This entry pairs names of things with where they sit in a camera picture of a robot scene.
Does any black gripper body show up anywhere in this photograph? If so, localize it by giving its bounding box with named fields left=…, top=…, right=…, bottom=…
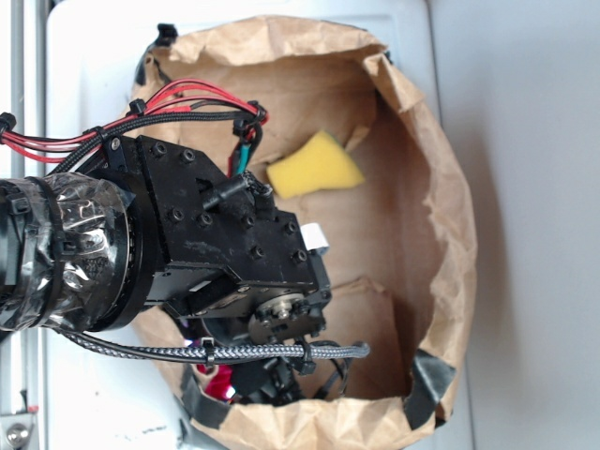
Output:
left=86, top=136, right=331, bottom=346

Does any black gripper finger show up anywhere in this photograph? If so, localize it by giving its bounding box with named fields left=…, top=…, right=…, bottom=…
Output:
left=233, top=358, right=306, bottom=406

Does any black tape strip bottom left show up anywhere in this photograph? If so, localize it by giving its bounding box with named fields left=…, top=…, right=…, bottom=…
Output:
left=181, top=365, right=231, bottom=429

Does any black tape strip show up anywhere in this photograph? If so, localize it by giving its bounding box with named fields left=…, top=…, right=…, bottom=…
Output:
left=181, top=365, right=231, bottom=429
left=403, top=350, right=457, bottom=430

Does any yellow sponge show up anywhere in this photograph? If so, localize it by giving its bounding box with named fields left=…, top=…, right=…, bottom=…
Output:
left=266, top=130, right=366, bottom=199

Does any black tape strip right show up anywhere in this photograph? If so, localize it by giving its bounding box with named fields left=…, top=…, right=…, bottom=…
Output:
left=403, top=350, right=457, bottom=430

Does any brown paper bag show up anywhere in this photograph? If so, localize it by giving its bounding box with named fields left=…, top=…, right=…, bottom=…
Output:
left=134, top=16, right=477, bottom=449

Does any white plastic bin lid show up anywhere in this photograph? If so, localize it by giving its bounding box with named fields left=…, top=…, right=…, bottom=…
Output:
left=47, top=1, right=473, bottom=449

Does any grey braided cable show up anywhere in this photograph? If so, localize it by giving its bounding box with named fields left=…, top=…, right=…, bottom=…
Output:
left=51, top=327, right=371, bottom=365

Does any red and black wire bundle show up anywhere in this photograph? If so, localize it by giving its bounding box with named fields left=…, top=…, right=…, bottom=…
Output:
left=0, top=79, right=269, bottom=178

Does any aluminium frame rail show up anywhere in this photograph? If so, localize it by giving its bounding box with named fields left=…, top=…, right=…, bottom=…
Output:
left=1, top=1, right=49, bottom=449

